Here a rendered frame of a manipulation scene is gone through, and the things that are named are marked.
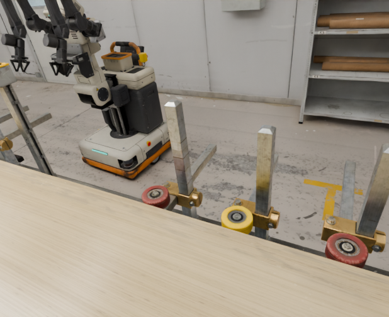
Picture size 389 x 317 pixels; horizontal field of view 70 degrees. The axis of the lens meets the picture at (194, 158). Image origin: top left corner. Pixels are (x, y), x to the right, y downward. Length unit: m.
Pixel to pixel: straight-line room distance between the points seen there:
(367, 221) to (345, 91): 2.73
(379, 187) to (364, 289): 0.21
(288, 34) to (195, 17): 1.09
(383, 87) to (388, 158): 2.77
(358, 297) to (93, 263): 0.55
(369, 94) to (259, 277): 2.97
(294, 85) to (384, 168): 2.83
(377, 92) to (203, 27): 2.00
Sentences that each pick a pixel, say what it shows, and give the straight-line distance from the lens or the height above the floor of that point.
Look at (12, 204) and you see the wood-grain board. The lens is 1.02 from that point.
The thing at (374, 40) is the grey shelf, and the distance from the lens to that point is 3.28.
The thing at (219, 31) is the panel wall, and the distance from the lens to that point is 3.54.
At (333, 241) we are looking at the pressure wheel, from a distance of 0.71.
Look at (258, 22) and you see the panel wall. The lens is 3.38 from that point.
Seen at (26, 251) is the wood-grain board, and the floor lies 0.90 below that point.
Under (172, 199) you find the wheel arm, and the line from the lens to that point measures 0.91.
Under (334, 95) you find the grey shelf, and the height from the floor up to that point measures 0.16.
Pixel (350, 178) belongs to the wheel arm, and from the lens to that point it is 0.98.
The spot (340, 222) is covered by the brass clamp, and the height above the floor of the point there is 0.87.
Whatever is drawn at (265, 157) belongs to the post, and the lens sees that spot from 0.70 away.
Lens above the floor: 1.43
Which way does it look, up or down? 34 degrees down
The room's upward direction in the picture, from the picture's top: 7 degrees counter-clockwise
